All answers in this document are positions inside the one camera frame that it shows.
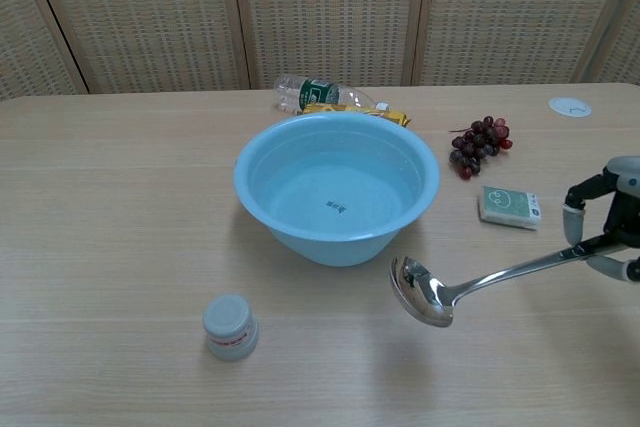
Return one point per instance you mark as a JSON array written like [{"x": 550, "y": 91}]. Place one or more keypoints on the dark red grape bunch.
[{"x": 475, "y": 147}]

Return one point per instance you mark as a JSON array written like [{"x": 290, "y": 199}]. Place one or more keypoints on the round white table grommet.
[{"x": 567, "y": 106}]

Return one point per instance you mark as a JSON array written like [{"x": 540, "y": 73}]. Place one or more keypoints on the yellow snack packet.
[{"x": 395, "y": 117}]

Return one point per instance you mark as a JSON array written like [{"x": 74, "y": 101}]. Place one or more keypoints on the clear bottle with green label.
[{"x": 315, "y": 92}]

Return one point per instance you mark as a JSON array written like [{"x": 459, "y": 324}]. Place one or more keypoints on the light blue plastic basin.
[{"x": 330, "y": 242}]

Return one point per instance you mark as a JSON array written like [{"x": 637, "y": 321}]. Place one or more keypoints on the white jar with red label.
[{"x": 229, "y": 327}]

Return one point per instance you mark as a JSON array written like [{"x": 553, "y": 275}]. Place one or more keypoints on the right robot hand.
[{"x": 622, "y": 207}]

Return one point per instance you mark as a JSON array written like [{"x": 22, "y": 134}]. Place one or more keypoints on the green and white tissue pack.
[{"x": 507, "y": 204}]

